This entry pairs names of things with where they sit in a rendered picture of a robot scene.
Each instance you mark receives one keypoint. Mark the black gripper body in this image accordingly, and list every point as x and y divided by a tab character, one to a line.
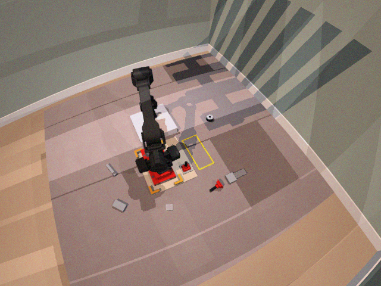
171	152

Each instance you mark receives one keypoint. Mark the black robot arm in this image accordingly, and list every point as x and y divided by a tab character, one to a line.
142	78

